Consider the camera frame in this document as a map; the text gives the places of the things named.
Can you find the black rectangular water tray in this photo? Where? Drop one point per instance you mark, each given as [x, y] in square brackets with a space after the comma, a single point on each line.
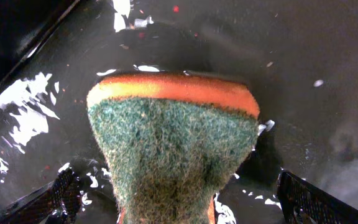
[298, 58]

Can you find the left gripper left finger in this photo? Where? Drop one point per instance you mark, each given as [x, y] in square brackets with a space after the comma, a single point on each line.
[63, 194]

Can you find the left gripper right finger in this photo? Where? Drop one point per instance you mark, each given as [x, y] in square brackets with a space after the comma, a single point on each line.
[302, 202]

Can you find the green and orange sponge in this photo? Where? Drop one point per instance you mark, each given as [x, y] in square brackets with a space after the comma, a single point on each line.
[171, 142]

